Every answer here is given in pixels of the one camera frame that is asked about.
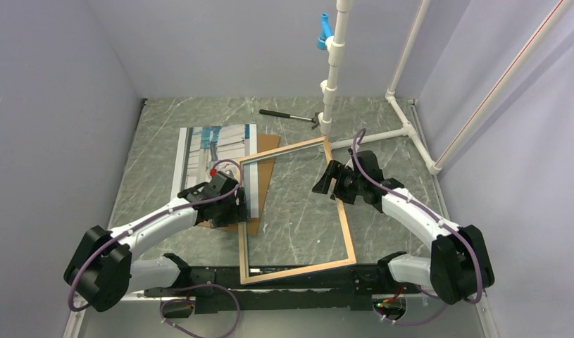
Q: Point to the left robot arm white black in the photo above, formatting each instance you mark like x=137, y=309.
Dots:
x=127, y=243

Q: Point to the blue pipe fitting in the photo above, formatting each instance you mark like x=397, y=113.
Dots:
x=326, y=36

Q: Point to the blue wooden picture frame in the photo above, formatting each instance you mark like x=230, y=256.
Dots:
x=244, y=269

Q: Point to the black handled hammer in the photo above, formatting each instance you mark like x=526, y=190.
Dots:
x=314, y=120

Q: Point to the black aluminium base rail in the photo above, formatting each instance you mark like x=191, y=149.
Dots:
x=277, y=284

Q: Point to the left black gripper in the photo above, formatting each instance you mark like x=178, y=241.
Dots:
x=239, y=212

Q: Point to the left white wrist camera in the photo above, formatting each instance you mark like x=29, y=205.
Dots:
x=217, y=177

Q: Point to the white PVC pipe stand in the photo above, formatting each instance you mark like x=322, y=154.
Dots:
x=335, y=56

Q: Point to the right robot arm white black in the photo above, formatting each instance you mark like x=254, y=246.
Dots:
x=458, y=267

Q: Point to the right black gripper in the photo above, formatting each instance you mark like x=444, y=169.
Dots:
x=334, y=170

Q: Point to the printed photo with white border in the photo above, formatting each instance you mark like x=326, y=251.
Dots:
x=200, y=148

